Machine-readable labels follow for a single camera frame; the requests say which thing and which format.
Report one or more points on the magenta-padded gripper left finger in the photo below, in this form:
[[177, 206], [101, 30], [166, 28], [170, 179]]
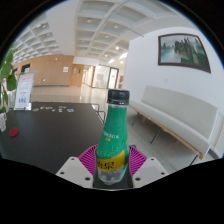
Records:
[[75, 170]]

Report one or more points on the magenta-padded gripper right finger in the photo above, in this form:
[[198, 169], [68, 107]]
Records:
[[150, 170]]

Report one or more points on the green plastic drink bottle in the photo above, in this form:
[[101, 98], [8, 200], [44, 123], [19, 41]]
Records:
[[112, 140]]

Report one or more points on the small blue card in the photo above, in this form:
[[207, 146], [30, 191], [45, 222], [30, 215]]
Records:
[[70, 110]]

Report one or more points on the black metal chair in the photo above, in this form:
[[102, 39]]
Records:
[[101, 114]]

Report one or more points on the white cushioned bench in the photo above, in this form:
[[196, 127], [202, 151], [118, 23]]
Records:
[[180, 113]]

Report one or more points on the small round sticker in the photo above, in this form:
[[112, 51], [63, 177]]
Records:
[[49, 108], [43, 107]]

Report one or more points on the white dotted mug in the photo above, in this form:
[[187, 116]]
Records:
[[2, 122]]

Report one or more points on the clear acrylic sign stand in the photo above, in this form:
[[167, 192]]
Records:
[[24, 90]]

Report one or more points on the green leafy potted plant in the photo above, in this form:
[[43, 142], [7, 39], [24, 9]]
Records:
[[8, 80]]

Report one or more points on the framed landscape painting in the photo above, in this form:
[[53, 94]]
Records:
[[183, 51]]

